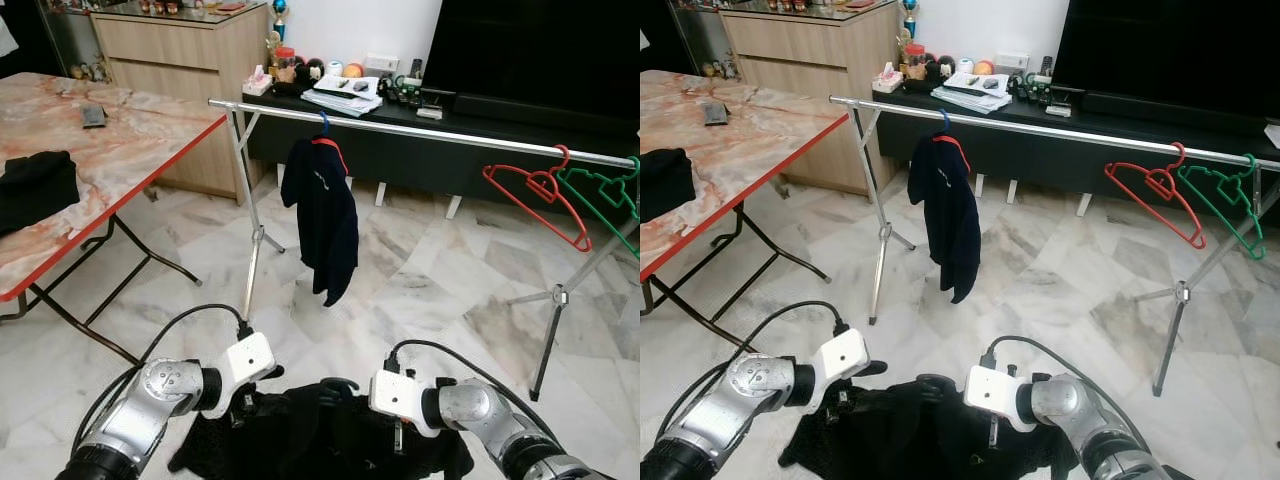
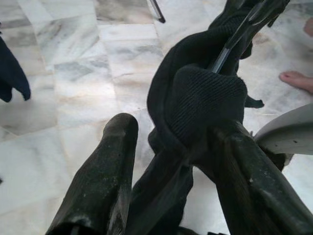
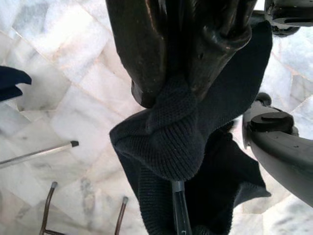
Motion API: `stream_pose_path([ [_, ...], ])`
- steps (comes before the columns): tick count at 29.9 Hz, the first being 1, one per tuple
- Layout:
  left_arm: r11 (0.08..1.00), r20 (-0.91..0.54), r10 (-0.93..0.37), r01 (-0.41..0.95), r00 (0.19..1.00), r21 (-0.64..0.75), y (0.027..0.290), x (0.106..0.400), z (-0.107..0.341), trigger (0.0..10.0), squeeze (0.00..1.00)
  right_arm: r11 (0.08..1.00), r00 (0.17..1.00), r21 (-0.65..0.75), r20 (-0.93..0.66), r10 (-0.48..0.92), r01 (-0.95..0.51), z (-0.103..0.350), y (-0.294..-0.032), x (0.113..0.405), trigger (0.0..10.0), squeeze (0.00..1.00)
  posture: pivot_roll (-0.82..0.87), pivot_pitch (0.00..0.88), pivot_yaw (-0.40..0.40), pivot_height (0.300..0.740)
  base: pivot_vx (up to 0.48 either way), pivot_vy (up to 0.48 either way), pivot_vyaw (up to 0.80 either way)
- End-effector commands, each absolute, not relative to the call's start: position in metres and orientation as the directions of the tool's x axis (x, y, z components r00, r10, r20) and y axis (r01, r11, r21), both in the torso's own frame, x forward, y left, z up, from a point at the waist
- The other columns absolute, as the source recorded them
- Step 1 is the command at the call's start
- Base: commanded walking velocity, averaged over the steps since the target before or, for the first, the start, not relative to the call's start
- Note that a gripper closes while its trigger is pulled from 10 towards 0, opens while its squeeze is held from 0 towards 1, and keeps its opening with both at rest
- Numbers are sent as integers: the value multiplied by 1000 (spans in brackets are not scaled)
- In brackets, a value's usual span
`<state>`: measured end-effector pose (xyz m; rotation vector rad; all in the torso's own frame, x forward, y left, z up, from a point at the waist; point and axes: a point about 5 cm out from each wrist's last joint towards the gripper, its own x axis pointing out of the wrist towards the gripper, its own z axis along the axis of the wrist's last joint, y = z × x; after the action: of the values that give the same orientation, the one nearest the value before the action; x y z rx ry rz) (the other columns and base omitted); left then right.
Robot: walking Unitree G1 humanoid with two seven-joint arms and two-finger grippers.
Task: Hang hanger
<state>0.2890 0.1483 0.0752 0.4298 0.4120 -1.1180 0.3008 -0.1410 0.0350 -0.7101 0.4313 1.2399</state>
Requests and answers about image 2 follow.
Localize person bare foot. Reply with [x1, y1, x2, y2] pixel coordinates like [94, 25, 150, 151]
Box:
[279, 70, 313, 95]

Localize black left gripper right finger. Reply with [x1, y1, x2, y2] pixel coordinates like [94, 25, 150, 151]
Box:
[207, 119, 313, 235]

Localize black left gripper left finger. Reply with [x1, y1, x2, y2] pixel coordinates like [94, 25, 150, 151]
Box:
[45, 112, 139, 235]

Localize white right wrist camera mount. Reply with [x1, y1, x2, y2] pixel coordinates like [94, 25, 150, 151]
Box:
[253, 102, 313, 169]

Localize silver metal clothes rack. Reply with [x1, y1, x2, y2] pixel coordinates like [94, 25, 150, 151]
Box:
[146, 0, 166, 24]

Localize navy polo shirt red collar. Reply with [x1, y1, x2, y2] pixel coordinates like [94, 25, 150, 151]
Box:
[0, 23, 31, 102]

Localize black shirt red trim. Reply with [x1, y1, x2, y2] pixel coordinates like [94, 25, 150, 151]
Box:
[127, 0, 291, 235]

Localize black plastic hanger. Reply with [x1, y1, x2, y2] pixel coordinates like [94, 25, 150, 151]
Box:
[211, 0, 291, 74]

